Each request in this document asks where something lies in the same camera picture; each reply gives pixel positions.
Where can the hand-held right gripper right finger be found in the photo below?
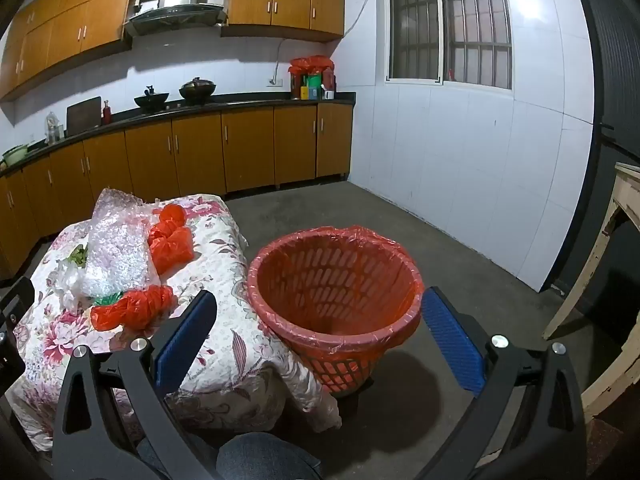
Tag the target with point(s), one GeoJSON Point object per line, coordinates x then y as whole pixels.
{"type": "Point", "coordinates": [450, 340]}

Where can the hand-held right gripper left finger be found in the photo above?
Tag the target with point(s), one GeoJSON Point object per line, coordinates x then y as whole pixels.
{"type": "Point", "coordinates": [182, 340]}

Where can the red plastic basket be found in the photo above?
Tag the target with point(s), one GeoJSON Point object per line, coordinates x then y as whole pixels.
{"type": "Point", "coordinates": [345, 375]}

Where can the floral printed cloth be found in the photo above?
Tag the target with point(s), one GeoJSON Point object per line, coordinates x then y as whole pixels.
{"type": "Point", "coordinates": [235, 350]}

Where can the orange plastic bag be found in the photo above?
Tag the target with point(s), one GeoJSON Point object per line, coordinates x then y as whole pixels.
{"type": "Point", "coordinates": [170, 247]}
{"type": "Point", "coordinates": [135, 307]}

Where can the green wrapper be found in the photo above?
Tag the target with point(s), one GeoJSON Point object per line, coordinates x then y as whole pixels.
{"type": "Point", "coordinates": [107, 300]}

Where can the green vegetable scrap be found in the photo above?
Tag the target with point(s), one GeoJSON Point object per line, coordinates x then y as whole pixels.
{"type": "Point", "coordinates": [78, 255]}

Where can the clear bubble wrap sheet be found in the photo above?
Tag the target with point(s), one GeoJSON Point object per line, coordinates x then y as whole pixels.
{"type": "Point", "coordinates": [115, 255]}

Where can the person's leg in jeans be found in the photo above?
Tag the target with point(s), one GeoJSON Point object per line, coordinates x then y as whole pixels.
{"type": "Point", "coordinates": [260, 457]}

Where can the green enamel pot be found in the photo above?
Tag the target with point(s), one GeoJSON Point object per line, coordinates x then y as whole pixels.
{"type": "Point", "coordinates": [14, 155]}

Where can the glass jar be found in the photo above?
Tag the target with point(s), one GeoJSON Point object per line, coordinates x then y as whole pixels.
{"type": "Point", "coordinates": [54, 130]}

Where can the wooden lower kitchen cabinets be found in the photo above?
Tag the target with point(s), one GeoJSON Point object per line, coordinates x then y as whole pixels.
{"type": "Point", "coordinates": [200, 150]}

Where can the wooden kitchen cabinets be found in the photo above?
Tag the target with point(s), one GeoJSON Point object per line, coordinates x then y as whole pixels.
{"type": "Point", "coordinates": [200, 150]}
{"type": "Point", "coordinates": [295, 5]}

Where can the dark brown cutting board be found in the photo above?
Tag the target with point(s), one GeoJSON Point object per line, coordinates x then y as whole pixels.
{"type": "Point", "coordinates": [84, 116]}

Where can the white wooden chair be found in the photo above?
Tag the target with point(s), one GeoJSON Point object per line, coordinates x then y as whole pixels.
{"type": "Point", "coordinates": [617, 200]}

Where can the red bottle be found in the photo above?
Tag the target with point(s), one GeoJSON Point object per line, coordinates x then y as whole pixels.
{"type": "Point", "coordinates": [107, 114]}

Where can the black wok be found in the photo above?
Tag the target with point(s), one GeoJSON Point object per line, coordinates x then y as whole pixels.
{"type": "Point", "coordinates": [151, 101]}

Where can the black lidded pot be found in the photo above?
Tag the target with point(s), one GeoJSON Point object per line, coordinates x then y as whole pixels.
{"type": "Point", "coordinates": [197, 91]}

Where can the dark kitchen countertop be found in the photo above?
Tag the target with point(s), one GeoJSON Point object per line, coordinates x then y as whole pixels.
{"type": "Point", "coordinates": [250, 99]}

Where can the dark red jar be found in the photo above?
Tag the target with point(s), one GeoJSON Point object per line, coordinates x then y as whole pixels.
{"type": "Point", "coordinates": [297, 86]}

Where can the orange bag over jars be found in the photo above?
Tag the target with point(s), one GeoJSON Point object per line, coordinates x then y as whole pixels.
{"type": "Point", "coordinates": [311, 65]}

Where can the dark door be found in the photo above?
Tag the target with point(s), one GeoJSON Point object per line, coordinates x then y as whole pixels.
{"type": "Point", "coordinates": [615, 85]}

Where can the barred window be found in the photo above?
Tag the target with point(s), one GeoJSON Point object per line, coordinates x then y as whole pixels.
{"type": "Point", "coordinates": [450, 20]}

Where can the steel range hood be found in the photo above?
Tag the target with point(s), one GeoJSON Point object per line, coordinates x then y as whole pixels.
{"type": "Point", "coordinates": [175, 12]}

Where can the wooden upper kitchen cabinets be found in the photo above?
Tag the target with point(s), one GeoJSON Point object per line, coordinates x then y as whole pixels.
{"type": "Point", "coordinates": [295, 5]}

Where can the wall power outlet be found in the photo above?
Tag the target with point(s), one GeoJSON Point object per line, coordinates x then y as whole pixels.
{"type": "Point", "coordinates": [274, 81]}

